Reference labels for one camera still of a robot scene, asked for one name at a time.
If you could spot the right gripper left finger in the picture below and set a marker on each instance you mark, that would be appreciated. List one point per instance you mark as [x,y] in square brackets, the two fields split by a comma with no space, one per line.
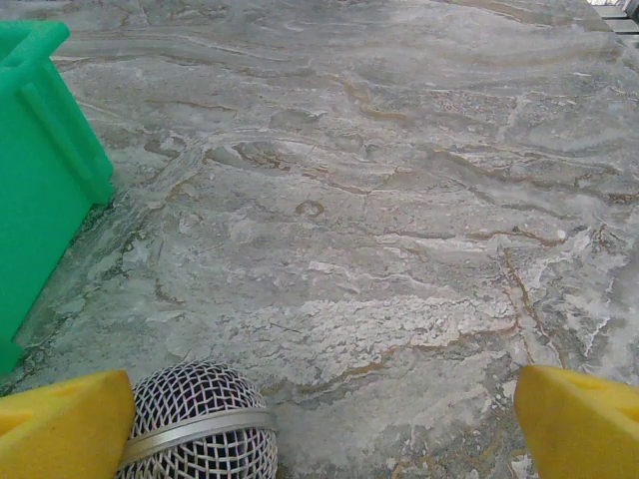
[60,429]

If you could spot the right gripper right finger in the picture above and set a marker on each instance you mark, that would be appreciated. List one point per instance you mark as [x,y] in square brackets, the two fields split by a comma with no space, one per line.
[584,429]

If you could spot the green plastic container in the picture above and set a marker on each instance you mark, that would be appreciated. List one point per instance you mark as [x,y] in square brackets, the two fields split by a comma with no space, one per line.
[40,174]

